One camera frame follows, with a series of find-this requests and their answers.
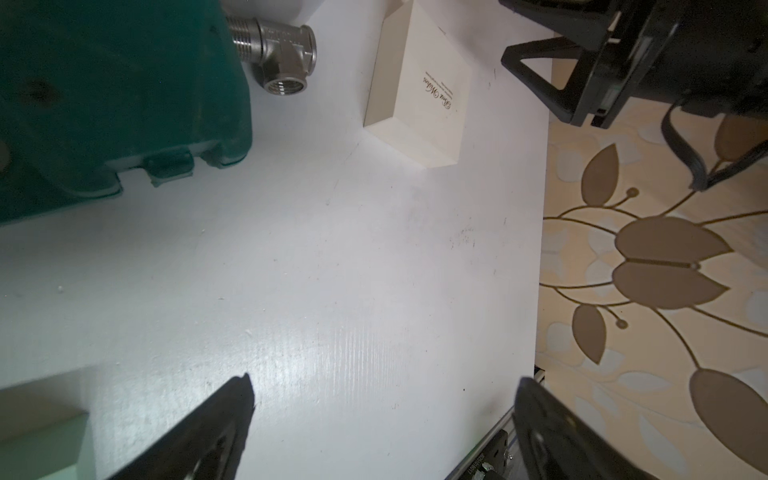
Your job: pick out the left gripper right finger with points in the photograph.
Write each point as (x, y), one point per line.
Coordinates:
(556, 444)

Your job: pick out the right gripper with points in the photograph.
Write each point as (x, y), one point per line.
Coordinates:
(706, 57)

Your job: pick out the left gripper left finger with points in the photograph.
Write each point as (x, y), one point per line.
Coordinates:
(207, 444)

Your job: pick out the cream jewelry box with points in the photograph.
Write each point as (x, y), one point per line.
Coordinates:
(420, 89)

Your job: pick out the mint green jewelry box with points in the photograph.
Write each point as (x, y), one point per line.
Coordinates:
(45, 427)

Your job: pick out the green plastic tool case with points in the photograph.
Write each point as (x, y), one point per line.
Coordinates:
(92, 89)

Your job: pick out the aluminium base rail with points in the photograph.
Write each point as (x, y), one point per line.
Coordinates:
(499, 453)

